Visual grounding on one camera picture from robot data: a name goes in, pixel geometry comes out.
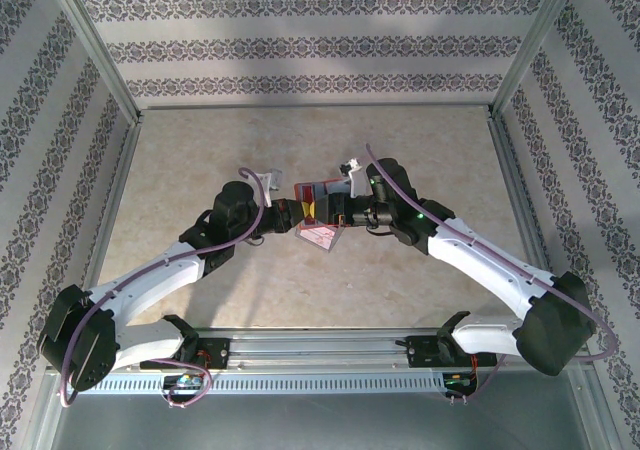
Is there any aluminium side frame rail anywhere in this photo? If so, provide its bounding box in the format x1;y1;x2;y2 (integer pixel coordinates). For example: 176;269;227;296
74;112;144;301
488;112;556;281

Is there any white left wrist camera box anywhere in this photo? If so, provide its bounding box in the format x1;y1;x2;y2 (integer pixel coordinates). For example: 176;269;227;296
255;168;285;207

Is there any aluminium corner post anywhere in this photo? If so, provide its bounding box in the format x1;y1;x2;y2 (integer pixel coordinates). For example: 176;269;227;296
38;0;144;126
488;0;586;121

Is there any slotted grey cable duct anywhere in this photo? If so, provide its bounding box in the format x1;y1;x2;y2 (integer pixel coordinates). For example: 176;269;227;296
67;373;451;396

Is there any orange card holder wallet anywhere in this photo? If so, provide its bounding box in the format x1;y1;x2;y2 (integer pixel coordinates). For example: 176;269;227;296
293;181;351;221

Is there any small circuit board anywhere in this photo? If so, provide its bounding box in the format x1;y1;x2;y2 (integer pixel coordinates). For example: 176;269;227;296
163;373;206;390
443;372;479;389

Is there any aluminium front frame rail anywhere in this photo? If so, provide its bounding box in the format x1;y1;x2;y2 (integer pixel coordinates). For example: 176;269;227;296
47;327;594;371

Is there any grey sheet metal panel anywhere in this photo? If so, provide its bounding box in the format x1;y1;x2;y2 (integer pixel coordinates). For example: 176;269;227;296
29;369;614;450

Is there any aluminium back frame rail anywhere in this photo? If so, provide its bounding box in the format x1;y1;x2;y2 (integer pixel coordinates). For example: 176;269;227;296
137;101;494;112

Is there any white pink card mountain print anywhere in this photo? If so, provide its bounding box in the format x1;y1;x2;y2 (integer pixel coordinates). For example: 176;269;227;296
298;224;337;253

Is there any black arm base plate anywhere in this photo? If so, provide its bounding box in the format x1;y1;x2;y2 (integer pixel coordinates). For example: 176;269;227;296
407;334;499;370
139;337;231;371

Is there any metal bracket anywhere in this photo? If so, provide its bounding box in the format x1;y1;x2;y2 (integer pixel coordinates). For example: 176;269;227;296
338;155;365;197

